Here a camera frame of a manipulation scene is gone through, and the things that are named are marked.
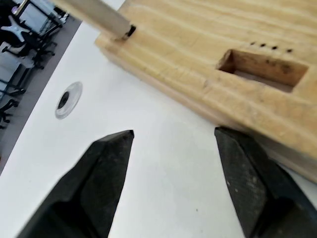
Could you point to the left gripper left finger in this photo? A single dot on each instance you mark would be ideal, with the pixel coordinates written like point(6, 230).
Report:
point(94, 188)

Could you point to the wooden leg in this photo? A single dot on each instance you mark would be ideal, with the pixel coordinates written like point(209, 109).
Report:
point(99, 15)

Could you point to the wooden seat board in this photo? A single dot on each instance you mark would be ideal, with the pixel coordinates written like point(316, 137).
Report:
point(223, 62)

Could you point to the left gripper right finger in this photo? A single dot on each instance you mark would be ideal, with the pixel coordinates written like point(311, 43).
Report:
point(257, 188)

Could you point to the black office chair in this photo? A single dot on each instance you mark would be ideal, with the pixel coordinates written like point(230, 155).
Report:
point(24, 37)

